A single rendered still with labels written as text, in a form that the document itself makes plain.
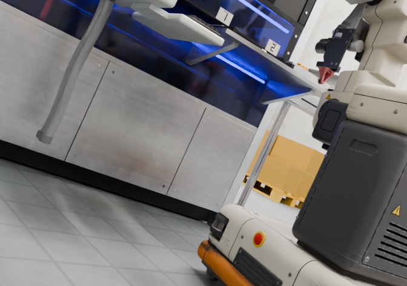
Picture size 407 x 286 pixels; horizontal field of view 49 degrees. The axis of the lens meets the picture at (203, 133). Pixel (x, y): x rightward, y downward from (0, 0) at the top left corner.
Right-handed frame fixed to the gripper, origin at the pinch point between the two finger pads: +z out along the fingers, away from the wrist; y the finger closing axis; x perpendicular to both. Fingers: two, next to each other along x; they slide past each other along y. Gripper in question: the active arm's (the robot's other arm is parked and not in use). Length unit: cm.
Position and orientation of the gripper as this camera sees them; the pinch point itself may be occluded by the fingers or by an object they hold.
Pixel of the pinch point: (321, 82)
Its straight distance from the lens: 218.8
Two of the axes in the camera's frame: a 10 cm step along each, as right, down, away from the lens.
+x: -7.7, -3.4, -5.4
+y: -5.2, -1.6, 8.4
